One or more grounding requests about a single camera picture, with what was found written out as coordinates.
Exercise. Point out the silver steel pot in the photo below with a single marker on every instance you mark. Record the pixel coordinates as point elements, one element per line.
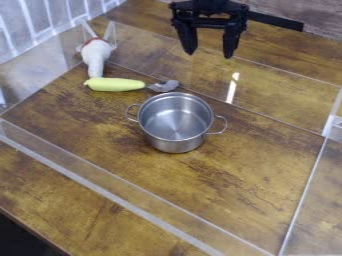
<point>175,120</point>

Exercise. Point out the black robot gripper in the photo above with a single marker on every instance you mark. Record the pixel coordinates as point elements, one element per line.
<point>213,14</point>

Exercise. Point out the white plush mushroom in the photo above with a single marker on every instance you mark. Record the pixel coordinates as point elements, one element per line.
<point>94,52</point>

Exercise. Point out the green handled spoon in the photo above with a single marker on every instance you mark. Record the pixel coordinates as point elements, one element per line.
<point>121,85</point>

